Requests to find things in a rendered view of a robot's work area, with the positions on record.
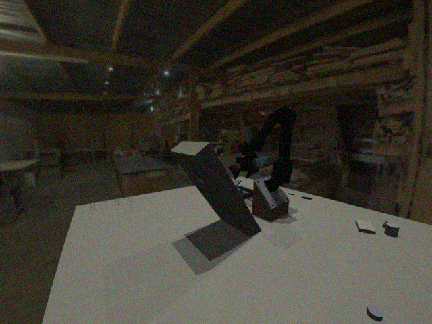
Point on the grey round disc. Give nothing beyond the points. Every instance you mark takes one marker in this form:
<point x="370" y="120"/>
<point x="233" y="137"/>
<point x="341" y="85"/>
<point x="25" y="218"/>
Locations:
<point x="374" y="312"/>

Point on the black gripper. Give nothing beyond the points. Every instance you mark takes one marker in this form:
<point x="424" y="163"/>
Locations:
<point x="245" y="166"/>

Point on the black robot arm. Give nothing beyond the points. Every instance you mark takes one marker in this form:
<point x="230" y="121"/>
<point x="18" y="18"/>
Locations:
<point x="282" y="167"/>

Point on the dark grey cylinder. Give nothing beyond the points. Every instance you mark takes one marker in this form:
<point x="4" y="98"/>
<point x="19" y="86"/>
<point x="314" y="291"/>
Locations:
<point x="391" y="229"/>

